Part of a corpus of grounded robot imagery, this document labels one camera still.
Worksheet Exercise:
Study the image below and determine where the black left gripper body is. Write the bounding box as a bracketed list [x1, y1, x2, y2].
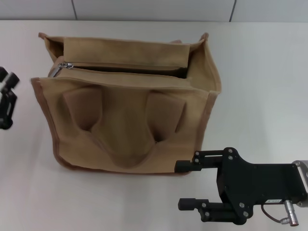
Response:
[0, 115, 13, 130]

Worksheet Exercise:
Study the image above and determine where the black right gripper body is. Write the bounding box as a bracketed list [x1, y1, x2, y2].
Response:
[216, 147, 308, 220]

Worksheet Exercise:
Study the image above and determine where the silver metal zipper pull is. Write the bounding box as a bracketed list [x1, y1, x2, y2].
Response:
[48, 62, 73, 78]

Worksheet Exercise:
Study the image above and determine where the khaki canvas food bag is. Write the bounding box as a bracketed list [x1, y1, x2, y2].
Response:
[30, 32, 222, 177]

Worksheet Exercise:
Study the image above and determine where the right gripper cable with plugs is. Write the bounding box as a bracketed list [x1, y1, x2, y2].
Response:
[261, 201, 298, 228]

